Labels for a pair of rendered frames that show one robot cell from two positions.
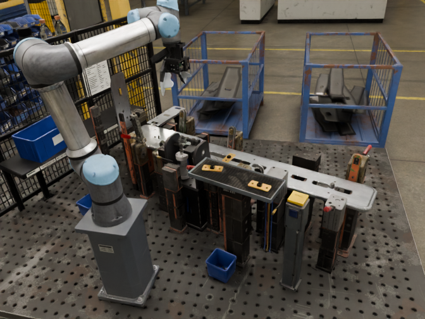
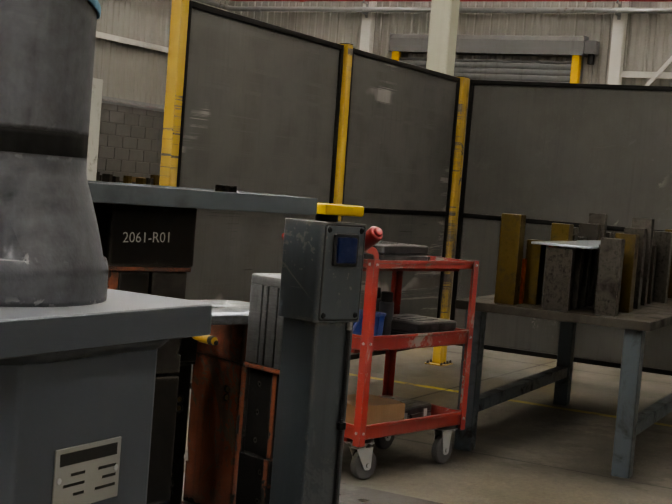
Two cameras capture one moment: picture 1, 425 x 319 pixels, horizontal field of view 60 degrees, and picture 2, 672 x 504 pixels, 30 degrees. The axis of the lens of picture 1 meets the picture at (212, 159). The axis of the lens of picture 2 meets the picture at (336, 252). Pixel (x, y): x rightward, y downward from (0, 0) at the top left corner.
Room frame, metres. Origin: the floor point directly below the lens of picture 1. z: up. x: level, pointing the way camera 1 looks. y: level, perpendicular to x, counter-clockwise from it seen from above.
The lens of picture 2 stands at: (0.71, 1.08, 1.18)
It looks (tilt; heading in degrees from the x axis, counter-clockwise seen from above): 3 degrees down; 283
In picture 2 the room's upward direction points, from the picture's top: 5 degrees clockwise
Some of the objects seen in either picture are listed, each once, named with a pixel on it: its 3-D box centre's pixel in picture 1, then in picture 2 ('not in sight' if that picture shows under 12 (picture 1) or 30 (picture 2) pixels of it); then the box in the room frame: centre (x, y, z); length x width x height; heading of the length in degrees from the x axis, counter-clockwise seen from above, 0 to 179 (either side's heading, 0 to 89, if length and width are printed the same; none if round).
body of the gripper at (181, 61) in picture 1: (174, 57); not in sight; (1.43, 0.12, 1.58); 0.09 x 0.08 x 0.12; 55
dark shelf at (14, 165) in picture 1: (80, 134); not in sight; (1.93, 0.77, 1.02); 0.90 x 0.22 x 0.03; 146
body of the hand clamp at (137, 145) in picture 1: (143, 170); not in sight; (1.72, 0.39, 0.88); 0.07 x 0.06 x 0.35; 146
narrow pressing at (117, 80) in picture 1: (121, 102); not in sight; (2.01, 0.51, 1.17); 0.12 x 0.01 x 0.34; 146
